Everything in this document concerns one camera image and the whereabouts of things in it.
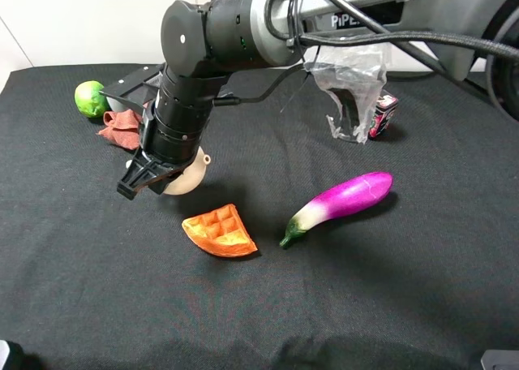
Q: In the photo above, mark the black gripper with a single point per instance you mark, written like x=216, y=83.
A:
x=172, y=132

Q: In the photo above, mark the cream ceramic teapot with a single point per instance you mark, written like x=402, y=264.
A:
x=191, y=177

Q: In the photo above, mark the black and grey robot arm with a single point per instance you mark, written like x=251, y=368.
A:
x=203, y=45

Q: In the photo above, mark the brown crumpled cloth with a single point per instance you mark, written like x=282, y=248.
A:
x=121, y=128

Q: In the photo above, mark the orange toy waffle slice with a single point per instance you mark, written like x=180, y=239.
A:
x=220, y=233

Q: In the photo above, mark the green lime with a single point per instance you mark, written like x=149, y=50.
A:
x=89, y=99

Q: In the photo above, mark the black tablecloth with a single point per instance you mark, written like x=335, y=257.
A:
x=425, y=279

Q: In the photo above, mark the purple toy eggplant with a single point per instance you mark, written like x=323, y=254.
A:
x=343, y=200

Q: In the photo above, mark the clear plastic wrap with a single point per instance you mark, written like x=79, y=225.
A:
x=354, y=78

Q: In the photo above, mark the black floral tin box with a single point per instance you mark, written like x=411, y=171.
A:
x=384, y=110

